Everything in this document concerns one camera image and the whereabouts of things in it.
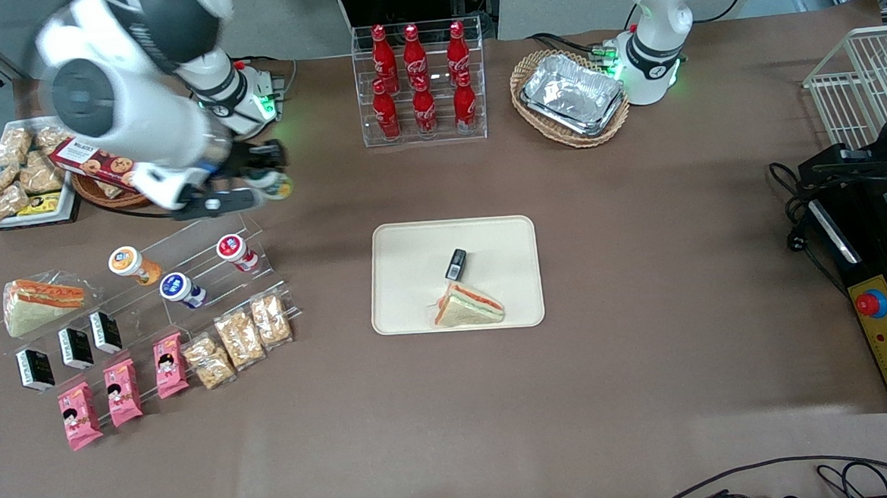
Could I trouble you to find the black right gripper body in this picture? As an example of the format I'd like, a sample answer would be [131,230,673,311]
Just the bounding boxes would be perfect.
[204,141,268,193]

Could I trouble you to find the red gum bottle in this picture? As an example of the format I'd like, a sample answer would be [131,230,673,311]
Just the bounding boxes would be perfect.
[215,232,261,274]

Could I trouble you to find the blue gum bottle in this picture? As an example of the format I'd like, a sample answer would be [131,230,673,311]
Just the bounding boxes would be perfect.
[158,271,208,311]

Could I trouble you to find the orange gum bottle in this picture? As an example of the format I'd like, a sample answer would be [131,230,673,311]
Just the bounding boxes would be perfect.
[107,244,164,288]

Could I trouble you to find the white rectangular snack tray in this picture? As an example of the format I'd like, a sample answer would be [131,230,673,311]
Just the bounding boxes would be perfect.
[0,115,84,230]

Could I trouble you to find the beige plastic tray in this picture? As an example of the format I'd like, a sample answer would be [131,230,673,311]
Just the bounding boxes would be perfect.
[366,214,547,337]

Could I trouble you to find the aluminium foil tray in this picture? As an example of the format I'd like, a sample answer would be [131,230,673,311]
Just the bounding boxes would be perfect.
[519,92,629,142]
[521,49,628,130]

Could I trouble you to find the black control box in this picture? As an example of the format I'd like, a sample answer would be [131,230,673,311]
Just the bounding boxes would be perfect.
[797,146,887,418]

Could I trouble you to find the clear acrylic tiered stand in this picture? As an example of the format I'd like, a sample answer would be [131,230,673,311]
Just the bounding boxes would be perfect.
[0,206,306,426]

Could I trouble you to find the red cola bottle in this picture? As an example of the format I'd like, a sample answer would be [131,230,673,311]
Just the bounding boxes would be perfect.
[371,78,402,141]
[400,23,430,92]
[411,75,439,137]
[443,20,473,89]
[452,71,479,135]
[370,24,400,94]

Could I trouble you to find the red emergency stop button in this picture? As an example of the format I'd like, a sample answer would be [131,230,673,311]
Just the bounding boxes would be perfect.
[854,289,887,318]

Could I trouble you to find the peanut brittle pack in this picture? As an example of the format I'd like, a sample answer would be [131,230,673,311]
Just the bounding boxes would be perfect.
[213,310,267,371]
[249,291,294,349]
[182,332,237,392]

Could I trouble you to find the round wicker basket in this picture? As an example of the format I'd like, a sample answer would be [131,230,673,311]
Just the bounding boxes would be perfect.
[70,167,155,213]

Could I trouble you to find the red cookie box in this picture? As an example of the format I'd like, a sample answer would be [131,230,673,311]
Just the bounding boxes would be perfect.
[48,134,139,197]

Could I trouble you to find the clear acrylic bottle rack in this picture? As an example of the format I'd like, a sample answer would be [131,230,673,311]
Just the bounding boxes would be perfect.
[349,15,490,149]

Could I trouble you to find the yellow snack pack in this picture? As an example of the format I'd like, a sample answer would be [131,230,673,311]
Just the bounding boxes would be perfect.
[15,192,64,218]

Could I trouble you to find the black cabinet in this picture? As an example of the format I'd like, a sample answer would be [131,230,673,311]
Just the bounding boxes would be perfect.
[328,0,506,52]

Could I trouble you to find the pink snack pack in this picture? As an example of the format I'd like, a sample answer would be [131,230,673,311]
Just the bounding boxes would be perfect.
[152,331,192,400]
[102,358,146,428]
[57,381,105,452]

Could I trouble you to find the wrapped triangle sandwich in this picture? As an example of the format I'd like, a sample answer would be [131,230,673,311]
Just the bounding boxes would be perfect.
[1,273,104,340]
[430,278,507,330]

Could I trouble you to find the oval wicker basket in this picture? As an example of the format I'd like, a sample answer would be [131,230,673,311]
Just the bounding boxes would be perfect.
[508,45,633,152]

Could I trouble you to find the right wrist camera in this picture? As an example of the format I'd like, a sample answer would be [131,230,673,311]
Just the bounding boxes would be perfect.
[171,186,262,222]

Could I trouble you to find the white wire basket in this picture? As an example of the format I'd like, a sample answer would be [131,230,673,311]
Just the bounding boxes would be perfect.
[799,24,887,153]

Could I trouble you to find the black cable bundle with plug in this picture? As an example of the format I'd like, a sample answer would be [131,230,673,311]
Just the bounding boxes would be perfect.
[768,158,853,302]

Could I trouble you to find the grey right arm base cable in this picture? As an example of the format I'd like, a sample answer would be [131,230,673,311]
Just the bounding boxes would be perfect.
[232,53,301,103]

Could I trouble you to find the black floor cable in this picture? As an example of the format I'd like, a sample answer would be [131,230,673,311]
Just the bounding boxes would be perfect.
[641,451,887,498]

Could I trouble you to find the black left arm base cable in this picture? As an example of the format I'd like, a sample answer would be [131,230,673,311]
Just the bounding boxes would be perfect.
[527,28,616,61]

